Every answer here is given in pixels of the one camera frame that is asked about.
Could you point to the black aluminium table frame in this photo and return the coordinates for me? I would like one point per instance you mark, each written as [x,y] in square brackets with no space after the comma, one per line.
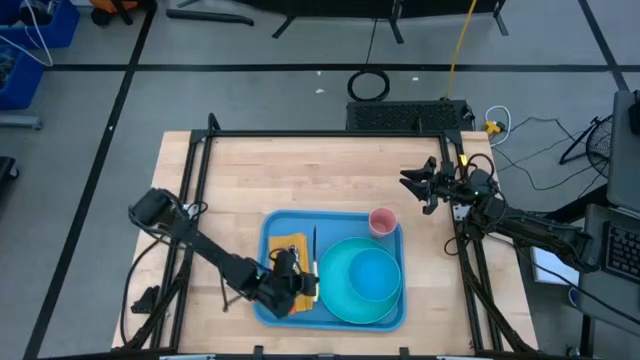
[325,133]

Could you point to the blue storage bin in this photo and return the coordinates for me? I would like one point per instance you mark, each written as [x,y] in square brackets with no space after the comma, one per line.
[60,30]
[27,85]

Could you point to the pink cup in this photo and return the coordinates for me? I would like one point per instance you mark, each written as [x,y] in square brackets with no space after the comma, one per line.
[382,221]

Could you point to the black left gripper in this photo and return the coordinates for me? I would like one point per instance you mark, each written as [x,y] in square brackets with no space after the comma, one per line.
[287,280]

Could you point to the black perforated computer case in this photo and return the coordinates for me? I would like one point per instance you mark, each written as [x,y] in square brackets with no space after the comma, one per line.
[405,116]

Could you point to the blue bowl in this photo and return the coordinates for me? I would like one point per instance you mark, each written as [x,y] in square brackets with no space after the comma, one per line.
[375,275]

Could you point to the blue plastic tray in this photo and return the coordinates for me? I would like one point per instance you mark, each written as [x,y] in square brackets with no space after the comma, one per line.
[345,227]

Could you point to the black keyboard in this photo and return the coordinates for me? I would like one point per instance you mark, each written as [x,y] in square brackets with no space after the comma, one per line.
[622,252]

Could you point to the yellow power plug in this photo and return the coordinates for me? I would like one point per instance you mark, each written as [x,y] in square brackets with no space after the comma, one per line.
[492,127]

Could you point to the black tube on floor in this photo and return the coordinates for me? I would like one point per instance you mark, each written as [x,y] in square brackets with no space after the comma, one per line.
[210,16]

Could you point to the orange cloth napkin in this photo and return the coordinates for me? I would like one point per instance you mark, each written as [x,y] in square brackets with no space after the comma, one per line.
[280,242]

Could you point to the teal plate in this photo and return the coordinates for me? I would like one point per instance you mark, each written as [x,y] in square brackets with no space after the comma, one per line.
[335,285]

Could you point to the small black bracket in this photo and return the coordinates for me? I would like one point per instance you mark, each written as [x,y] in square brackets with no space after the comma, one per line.
[147,300]

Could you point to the grey desk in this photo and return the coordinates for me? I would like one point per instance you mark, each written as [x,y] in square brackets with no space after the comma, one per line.
[595,300]

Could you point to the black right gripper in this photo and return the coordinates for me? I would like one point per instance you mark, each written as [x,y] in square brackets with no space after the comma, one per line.
[450,187]

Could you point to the orange and black tool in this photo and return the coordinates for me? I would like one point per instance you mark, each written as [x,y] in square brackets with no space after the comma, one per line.
[112,5]

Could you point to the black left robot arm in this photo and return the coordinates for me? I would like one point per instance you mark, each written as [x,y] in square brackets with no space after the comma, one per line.
[210,250]

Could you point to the white flat panel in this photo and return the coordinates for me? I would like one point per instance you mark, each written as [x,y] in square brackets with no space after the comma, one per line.
[547,270]

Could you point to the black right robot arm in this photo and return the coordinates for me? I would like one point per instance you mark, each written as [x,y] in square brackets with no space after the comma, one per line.
[530,227]

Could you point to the grey monitor back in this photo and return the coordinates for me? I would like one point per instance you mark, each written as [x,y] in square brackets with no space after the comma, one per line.
[625,150]

